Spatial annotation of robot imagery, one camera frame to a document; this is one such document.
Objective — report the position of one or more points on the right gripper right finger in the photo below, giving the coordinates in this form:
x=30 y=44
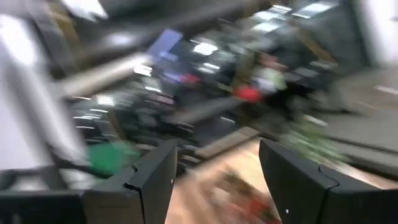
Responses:
x=295 y=193

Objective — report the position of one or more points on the red plastic basket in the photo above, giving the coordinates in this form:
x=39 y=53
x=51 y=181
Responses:
x=248 y=94

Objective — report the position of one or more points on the succulent plant in black pot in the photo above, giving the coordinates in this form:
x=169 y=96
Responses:
x=311 y=140

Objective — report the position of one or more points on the black computer monitor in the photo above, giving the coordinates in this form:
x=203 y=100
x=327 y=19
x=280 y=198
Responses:
x=168 y=46

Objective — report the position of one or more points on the white and green box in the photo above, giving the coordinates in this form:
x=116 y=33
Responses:
x=272 y=79

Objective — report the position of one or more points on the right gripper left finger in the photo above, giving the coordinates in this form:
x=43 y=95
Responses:
x=155 y=193

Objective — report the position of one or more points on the grey desk top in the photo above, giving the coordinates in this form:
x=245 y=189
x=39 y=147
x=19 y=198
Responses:
x=202 y=112

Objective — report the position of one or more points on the green board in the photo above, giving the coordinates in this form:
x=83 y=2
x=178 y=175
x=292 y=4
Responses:
x=109 y=157

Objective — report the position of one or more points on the wooden three-compartment box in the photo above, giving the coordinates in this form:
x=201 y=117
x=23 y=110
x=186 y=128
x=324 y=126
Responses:
x=236 y=186

